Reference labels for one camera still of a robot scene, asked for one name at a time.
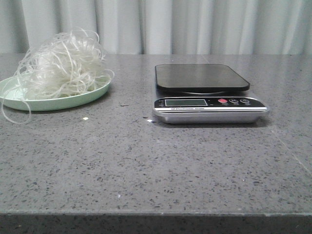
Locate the silver black kitchen scale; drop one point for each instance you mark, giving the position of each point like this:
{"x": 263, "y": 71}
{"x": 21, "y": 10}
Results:
{"x": 204, "y": 94}

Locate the white pleated curtain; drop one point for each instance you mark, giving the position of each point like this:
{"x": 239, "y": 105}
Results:
{"x": 218, "y": 27}

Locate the light green round plate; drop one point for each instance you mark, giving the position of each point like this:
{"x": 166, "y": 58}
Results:
{"x": 12, "y": 97}

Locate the white vermicelli noodle bundle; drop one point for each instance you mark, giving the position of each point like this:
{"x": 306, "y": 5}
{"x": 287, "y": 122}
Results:
{"x": 67, "y": 64}

